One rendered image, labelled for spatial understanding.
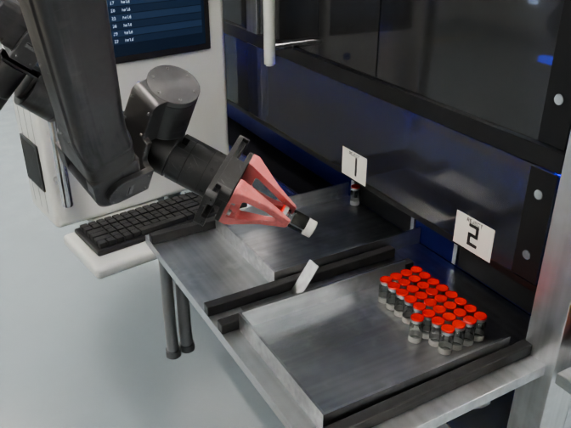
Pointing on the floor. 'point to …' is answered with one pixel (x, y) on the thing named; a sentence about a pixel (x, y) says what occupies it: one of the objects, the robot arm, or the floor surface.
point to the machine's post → (550, 321)
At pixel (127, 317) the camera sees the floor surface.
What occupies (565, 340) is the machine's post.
